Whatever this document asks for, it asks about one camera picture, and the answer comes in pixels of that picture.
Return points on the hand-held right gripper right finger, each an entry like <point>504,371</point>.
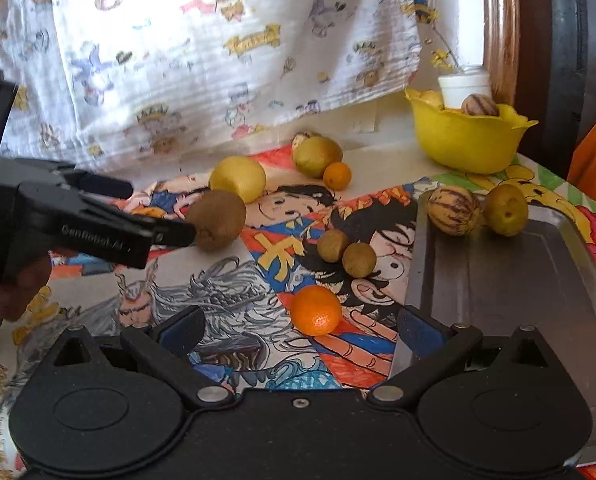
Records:
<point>418,335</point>

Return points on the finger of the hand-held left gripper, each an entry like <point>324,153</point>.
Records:
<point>173,235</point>
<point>103,185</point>

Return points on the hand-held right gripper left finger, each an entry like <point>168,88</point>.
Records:
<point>182,332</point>

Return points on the brown kiwi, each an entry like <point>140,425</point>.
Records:
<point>218,220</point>

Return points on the yellow lemon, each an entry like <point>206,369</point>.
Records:
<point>238,179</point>

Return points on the clear plastic container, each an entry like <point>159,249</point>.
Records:
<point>502,280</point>

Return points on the yellow-green round fruit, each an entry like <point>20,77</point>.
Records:
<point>318,156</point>
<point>506,209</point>

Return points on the person's left hand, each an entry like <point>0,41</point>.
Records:
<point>20,280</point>

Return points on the brown longan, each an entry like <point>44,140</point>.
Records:
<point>333,246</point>
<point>359,260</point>

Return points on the orange mandarin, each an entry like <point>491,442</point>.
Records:
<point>316,311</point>

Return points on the colourful cartoon table mat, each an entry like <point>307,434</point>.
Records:
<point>278,255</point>

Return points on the large striped pepino melon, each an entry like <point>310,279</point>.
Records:
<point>452,210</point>

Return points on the white cartoon printed cloth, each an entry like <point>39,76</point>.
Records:
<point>178,50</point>

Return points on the small orange kumquat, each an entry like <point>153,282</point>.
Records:
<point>338,176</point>

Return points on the yellow plastic bowl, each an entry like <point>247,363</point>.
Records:
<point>465,142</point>

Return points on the pale yellow fruit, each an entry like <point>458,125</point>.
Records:
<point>431,99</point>

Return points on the white bottle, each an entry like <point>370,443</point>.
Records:
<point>465,87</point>

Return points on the orange cloth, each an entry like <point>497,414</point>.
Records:
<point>595,155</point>

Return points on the yellow flower sprig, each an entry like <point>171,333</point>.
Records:
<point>440,52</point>

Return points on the dark chair back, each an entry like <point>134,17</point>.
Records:
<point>562,35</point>

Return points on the brown wooden chair frame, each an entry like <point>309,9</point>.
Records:
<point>500,25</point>

